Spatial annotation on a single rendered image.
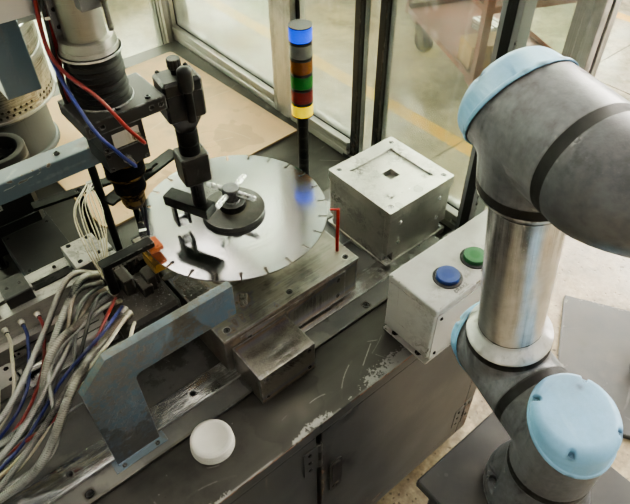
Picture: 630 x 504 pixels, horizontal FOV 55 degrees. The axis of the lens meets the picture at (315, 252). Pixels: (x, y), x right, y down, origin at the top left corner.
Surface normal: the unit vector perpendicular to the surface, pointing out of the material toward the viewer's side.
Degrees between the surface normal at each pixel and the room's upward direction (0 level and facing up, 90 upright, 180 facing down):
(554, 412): 8
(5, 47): 90
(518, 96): 41
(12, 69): 90
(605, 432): 7
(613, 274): 0
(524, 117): 54
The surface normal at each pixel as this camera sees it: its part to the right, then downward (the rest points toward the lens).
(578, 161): -0.69, -0.15
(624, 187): -0.37, 0.14
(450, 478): -0.01, -0.70
